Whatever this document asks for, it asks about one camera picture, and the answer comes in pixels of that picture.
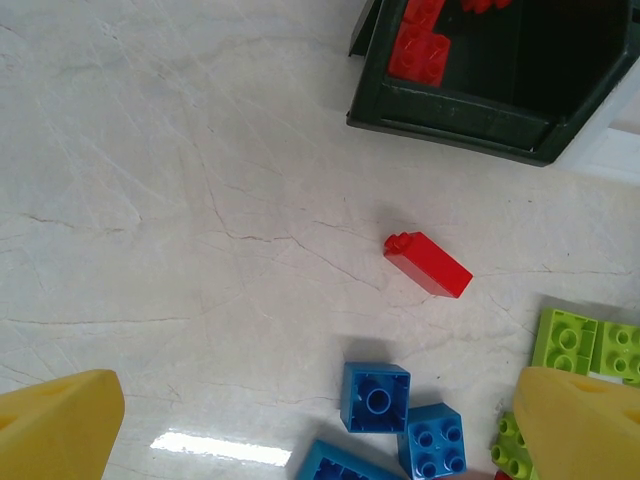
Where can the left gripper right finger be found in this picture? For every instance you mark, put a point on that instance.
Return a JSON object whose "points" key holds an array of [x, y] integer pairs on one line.
{"points": [[585, 430]]}

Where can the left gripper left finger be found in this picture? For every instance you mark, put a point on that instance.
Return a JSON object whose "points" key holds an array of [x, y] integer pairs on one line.
{"points": [[55, 430]]}

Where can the tall red lego brick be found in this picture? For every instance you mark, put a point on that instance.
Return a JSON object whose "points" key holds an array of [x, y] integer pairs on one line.
{"points": [[430, 262]]}

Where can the long blue lego brick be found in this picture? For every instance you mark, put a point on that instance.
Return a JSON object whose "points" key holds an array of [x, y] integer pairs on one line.
{"points": [[340, 466]]}

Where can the black plastic bin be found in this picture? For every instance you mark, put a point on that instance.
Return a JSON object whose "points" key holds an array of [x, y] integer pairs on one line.
{"points": [[450, 110]]}

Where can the green lego brick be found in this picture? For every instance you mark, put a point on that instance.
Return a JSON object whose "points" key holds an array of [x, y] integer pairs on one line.
{"points": [[620, 350], [565, 345], [509, 445]]}

